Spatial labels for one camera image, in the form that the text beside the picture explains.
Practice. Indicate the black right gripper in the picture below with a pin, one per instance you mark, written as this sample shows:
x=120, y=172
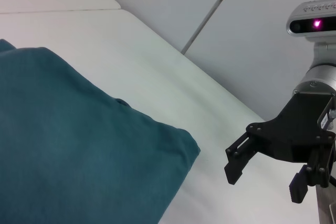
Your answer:
x=296, y=132

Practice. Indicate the teal blue shirt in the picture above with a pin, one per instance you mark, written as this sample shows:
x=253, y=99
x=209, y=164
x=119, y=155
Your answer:
x=78, y=142

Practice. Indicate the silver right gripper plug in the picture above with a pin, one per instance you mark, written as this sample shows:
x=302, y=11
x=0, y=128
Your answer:
x=333, y=116

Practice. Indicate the silver right camera mount bracket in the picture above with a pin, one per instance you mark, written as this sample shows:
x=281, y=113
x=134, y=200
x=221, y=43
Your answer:
x=324, y=53

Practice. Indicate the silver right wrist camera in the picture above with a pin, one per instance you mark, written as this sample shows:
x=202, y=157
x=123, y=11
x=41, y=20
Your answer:
x=312, y=19

